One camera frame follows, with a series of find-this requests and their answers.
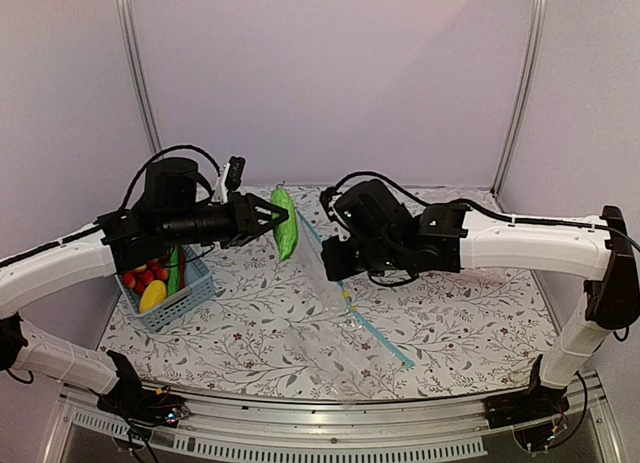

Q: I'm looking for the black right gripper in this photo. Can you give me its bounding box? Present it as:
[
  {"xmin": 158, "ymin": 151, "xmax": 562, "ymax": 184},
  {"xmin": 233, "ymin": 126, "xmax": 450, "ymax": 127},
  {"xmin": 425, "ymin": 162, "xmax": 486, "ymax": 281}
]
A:
[{"xmin": 321, "ymin": 234, "xmax": 404, "ymax": 281}]

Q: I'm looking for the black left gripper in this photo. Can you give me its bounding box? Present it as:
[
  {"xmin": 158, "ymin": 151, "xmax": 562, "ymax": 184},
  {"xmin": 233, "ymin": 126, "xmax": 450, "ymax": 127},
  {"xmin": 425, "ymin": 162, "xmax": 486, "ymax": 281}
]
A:
[{"xmin": 160, "ymin": 191, "xmax": 288, "ymax": 250}]

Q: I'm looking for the short green bitter gourd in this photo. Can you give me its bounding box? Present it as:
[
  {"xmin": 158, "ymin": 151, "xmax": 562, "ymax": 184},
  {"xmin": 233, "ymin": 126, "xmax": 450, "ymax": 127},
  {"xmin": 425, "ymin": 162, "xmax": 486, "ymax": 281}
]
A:
[{"xmin": 270, "ymin": 188, "xmax": 299, "ymax": 262}]

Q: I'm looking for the clear bag blue zipper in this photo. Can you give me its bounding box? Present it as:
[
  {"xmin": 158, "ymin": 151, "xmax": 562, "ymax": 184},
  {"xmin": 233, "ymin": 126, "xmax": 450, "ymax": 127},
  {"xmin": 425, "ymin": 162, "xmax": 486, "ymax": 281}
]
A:
[
  {"xmin": 295, "ymin": 210, "xmax": 350, "ymax": 317},
  {"xmin": 281, "ymin": 305, "xmax": 415, "ymax": 405}
]

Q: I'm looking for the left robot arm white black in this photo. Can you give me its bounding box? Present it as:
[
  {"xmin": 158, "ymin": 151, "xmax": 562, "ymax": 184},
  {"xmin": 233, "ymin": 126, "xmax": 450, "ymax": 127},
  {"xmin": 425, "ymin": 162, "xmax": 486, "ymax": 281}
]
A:
[{"xmin": 1, "ymin": 144, "xmax": 290, "ymax": 428}]

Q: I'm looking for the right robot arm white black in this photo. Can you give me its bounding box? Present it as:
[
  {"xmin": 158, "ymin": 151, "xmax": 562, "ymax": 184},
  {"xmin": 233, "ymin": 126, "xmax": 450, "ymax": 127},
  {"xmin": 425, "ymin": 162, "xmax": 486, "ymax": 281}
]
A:
[{"xmin": 320, "ymin": 171, "xmax": 639, "ymax": 453}]

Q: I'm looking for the light blue plastic basket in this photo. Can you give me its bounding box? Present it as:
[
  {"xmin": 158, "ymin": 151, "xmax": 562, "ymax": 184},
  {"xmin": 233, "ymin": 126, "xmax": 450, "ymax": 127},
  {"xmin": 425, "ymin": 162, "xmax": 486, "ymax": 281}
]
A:
[{"xmin": 116, "ymin": 245, "xmax": 214, "ymax": 333}]

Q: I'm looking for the long green cucumber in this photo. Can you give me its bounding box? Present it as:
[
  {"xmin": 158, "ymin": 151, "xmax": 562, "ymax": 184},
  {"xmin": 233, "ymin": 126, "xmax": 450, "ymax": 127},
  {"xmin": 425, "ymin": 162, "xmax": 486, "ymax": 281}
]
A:
[{"xmin": 166, "ymin": 246, "xmax": 181, "ymax": 296}]

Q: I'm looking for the floral table mat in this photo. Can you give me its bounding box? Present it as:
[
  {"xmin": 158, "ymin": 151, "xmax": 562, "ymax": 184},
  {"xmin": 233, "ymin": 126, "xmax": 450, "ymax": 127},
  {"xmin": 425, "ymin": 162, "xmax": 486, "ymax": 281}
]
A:
[{"xmin": 93, "ymin": 184, "xmax": 576, "ymax": 402}]

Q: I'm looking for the red cherry bunch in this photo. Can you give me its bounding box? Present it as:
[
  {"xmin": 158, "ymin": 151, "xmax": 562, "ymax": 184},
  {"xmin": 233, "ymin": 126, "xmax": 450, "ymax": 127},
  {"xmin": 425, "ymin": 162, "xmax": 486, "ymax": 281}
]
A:
[{"xmin": 120, "ymin": 259, "xmax": 169, "ymax": 295}]

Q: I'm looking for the yellow mango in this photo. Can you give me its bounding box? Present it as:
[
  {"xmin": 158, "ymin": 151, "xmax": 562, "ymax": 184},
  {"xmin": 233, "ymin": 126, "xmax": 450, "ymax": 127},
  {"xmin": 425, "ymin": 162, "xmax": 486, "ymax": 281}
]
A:
[{"xmin": 138, "ymin": 280, "xmax": 168, "ymax": 313}]

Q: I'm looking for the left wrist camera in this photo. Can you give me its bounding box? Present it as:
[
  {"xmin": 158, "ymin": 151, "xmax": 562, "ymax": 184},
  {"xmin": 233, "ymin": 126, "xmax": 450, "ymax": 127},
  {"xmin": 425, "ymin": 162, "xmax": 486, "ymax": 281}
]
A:
[{"xmin": 212, "ymin": 156, "xmax": 246, "ymax": 204}]

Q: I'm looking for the left aluminium frame post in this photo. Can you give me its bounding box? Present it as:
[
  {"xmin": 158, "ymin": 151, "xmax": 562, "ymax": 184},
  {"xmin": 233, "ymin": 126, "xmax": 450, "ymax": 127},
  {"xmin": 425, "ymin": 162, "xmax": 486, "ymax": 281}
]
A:
[{"xmin": 116, "ymin": 0, "xmax": 163, "ymax": 154}]

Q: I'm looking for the aluminium frame post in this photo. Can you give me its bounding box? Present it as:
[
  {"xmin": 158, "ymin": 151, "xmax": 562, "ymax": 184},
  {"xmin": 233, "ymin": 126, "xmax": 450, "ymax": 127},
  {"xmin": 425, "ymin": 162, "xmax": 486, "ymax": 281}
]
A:
[
  {"xmin": 490, "ymin": 0, "xmax": 548, "ymax": 198},
  {"xmin": 116, "ymin": 0, "xmax": 163, "ymax": 154}
]

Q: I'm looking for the right aluminium frame post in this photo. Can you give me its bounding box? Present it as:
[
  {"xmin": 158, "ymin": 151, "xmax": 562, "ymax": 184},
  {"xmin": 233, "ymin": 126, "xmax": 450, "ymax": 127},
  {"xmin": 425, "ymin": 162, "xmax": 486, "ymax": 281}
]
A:
[{"xmin": 490, "ymin": 0, "xmax": 548, "ymax": 198}]

